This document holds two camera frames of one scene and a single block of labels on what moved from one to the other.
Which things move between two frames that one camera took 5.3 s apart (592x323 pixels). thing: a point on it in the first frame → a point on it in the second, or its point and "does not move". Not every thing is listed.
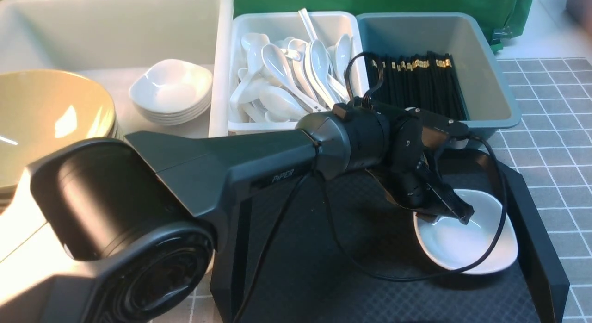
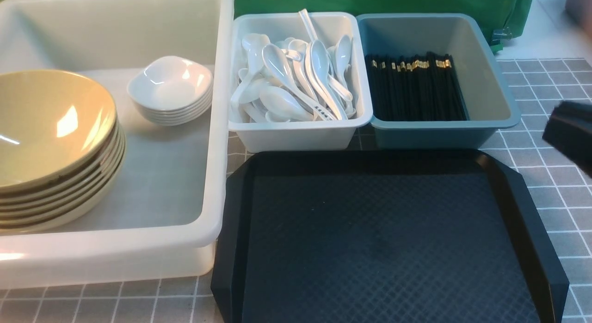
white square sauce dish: [447, 242] → [173, 90]
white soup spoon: [253, 43] does not move
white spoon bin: [284, 65] does not move
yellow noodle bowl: [43, 113] does not move
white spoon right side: [343, 52] does not move
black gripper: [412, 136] → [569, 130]
